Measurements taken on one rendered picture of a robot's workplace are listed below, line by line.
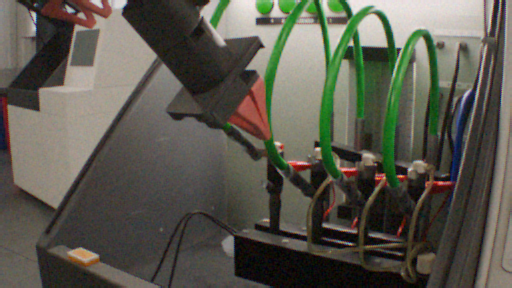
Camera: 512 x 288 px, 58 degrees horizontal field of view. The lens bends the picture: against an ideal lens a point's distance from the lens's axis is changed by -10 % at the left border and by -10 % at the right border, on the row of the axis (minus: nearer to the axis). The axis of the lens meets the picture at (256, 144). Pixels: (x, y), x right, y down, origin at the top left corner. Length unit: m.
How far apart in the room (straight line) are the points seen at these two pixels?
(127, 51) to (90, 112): 0.53
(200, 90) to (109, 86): 3.24
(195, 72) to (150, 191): 0.63
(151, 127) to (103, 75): 2.65
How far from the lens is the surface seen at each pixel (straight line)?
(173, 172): 1.11
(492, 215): 0.72
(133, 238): 1.06
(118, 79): 3.75
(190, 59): 0.46
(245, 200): 1.25
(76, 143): 3.62
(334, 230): 0.85
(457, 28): 0.99
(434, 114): 0.80
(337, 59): 0.63
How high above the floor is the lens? 1.30
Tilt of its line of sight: 12 degrees down
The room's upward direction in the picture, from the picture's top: straight up
